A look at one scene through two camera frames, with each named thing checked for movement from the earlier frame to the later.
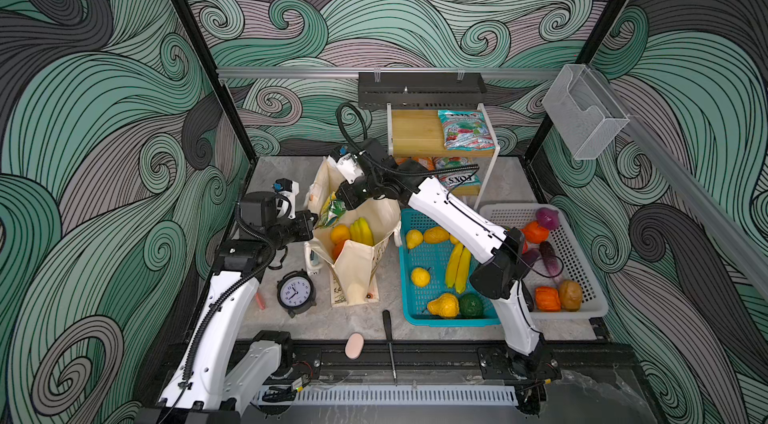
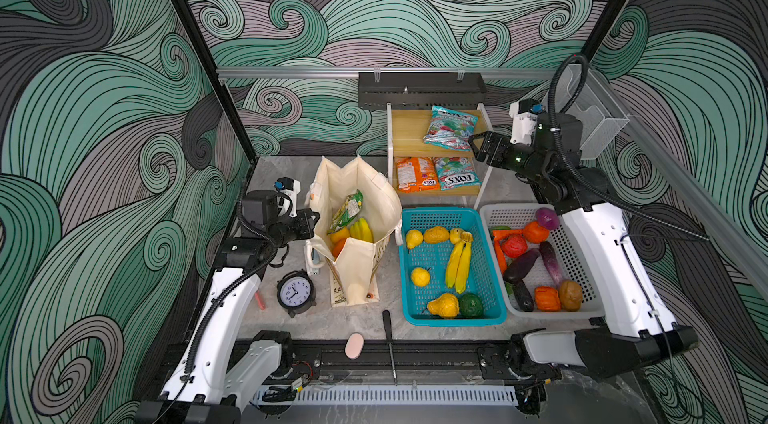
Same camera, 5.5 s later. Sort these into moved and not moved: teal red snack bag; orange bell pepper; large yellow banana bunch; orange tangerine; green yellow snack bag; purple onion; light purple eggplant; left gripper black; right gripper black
Moved: teal red snack bag; right gripper black; green yellow snack bag
Not moved: large yellow banana bunch; left gripper black; orange bell pepper; purple onion; orange tangerine; light purple eggplant
